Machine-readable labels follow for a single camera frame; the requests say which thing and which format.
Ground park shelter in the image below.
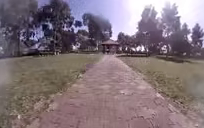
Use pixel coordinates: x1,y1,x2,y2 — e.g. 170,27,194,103
100,38,121,55

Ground red brick path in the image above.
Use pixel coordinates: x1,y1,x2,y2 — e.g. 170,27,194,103
25,53,200,128

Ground grass lawn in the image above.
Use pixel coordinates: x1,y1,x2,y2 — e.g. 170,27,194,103
0,52,104,128
117,54,204,128

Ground row of trees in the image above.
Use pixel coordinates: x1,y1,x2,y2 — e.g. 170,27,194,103
116,1,204,60
0,0,114,58

